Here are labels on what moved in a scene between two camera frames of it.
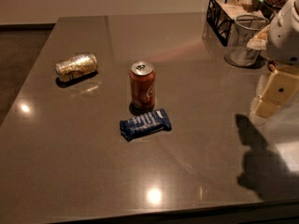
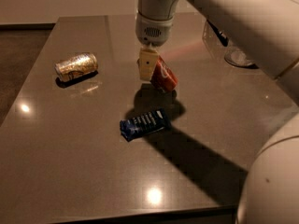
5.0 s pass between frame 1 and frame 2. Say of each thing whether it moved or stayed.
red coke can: moved
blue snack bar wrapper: stayed
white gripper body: moved
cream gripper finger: moved
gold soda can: stayed
